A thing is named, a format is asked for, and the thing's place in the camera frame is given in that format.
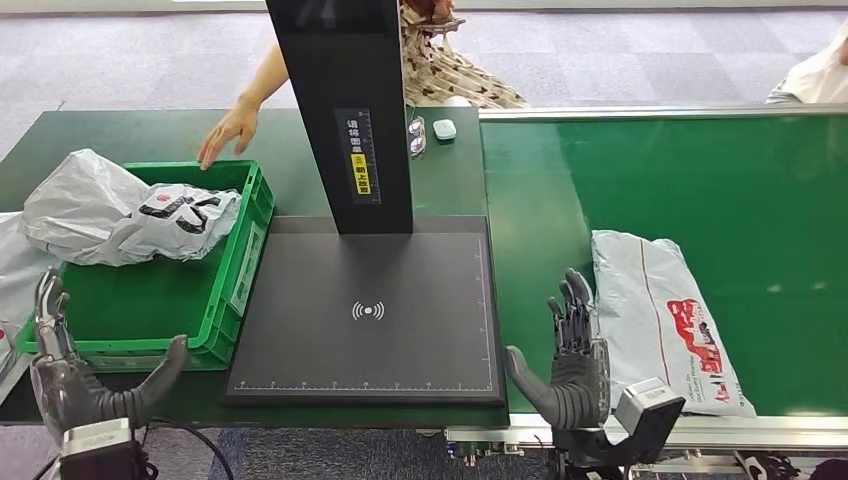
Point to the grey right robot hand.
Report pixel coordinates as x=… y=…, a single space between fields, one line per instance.
x=580 y=384

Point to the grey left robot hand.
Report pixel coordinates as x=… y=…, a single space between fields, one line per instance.
x=73 y=397

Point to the grey package black red logo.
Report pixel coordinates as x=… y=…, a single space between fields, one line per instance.
x=99 y=212
x=4 y=348

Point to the person's forearm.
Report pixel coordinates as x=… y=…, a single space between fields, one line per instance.
x=268 y=79

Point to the grey package red print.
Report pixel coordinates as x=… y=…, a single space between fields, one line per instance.
x=649 y=311

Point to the plain grey package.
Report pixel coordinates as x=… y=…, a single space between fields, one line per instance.
x=16 y=285

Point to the white package black print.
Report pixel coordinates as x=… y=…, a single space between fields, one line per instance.
x=768 y=467

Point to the black inbound scanner machine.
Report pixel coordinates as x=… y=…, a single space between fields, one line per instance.
x=371 y=351

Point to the green plastic crate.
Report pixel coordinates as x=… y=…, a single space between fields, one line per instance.
x=152 y=298

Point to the clear eyeglasses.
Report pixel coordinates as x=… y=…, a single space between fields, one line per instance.
x=416 y=136

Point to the person's hand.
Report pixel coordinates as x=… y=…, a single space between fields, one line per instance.
x=228 y=129

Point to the person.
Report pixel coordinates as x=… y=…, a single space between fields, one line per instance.
x=457 y=73
x=815 y=83

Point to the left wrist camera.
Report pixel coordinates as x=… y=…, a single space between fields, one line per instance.
x=99 y=450

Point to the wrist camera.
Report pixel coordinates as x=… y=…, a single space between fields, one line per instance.
x=99 y=450
x=652 y=417

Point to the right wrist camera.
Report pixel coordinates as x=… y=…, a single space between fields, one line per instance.
x=652 y=417

